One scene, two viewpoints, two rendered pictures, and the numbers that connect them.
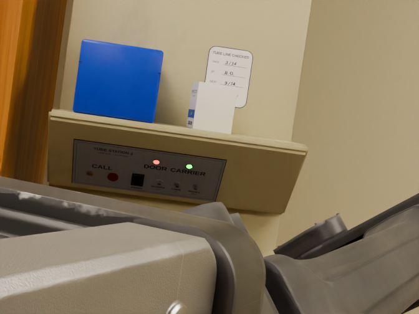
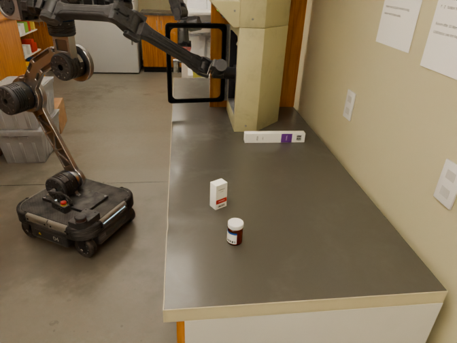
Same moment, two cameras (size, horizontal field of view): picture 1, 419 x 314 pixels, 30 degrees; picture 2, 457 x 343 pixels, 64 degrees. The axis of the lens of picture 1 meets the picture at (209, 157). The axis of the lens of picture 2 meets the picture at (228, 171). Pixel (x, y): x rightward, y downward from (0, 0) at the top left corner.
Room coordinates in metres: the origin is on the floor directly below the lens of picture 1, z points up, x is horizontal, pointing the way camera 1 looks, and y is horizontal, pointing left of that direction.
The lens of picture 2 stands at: (1.00, -1.75, 1.61)
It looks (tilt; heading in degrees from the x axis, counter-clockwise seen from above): 28 degrees down; 88
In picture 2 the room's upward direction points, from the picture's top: 3 degrees clockwise
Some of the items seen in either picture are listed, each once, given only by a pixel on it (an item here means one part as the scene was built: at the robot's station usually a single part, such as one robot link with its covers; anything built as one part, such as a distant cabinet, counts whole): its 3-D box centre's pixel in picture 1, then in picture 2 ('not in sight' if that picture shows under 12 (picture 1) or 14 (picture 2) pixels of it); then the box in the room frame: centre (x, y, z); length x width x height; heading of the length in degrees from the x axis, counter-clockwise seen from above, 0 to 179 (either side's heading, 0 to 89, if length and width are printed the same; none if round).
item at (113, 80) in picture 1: (119, 82); not in sight; (1.00, 0.13, 1.56); 0.10 x 0.10 x 0.09; 6
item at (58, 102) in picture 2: not in sight; (47, 116); (-0.86, 2.14, 0.14); 0.41 x 0.32 x 0.28; 102
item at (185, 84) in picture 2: not in sight; (196, 64); (0.89, 0.17, 1.19); 0.30 x 0.01 x 0.40; 12
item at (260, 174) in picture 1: (173, 164); (222, 10); (1.01, 0.04, 1.46); 0.32 x 0.11 x 0.10; 96
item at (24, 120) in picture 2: not in sight; (24, 102); (-0.76, 1.54, 0.49); 0.60 x 0.42 x 0.33; 96
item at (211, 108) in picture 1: (211, 107); not in sight; (1.01, 0.01, 1.54); 0.05 x 0.05 x 0.06; 11
